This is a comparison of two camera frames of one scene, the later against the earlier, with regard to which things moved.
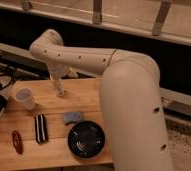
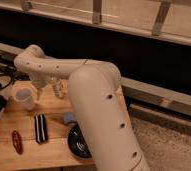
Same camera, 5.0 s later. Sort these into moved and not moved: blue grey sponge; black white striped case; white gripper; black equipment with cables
Moved: white gripper
Not moved: blue grey sponge; black equipment with cables; black white striped case
